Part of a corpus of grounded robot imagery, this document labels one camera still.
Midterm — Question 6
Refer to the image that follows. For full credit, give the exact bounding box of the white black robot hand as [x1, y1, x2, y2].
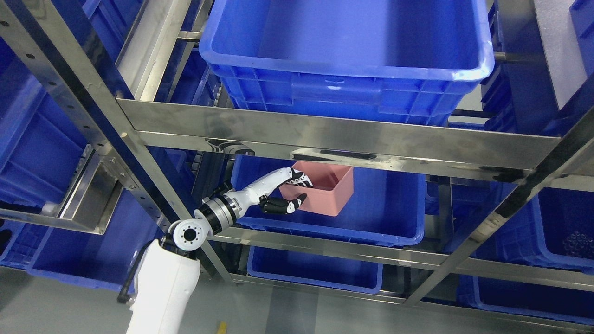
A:
[224, 167, 313, 218]

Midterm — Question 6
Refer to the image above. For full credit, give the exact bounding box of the pink plastic storage box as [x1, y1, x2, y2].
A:
[279, 161, 354, 217]

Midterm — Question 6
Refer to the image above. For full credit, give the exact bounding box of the blue bin bottom shelf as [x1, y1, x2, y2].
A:
[246, 247, 383, 294]

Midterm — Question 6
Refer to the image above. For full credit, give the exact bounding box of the blue bin middle shelf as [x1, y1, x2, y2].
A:
[231, 156, 426, 247]

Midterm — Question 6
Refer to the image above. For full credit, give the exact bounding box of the blue bin left shelf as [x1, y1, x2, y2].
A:
[0, 41, 87, 207]

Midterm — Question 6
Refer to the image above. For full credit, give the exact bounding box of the stainless steel shelf rack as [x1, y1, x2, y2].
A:
[1, 0, 593, 313]

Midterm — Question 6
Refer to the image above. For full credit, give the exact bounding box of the blue bin lower left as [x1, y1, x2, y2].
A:
[0, 148, 188, 293]

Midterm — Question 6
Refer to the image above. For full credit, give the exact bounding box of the large blue bin top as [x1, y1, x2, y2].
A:
[199, 0, 495, 126]

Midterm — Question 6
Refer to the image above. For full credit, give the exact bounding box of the blue bin bottom right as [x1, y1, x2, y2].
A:
[457, 275, 594, 326]

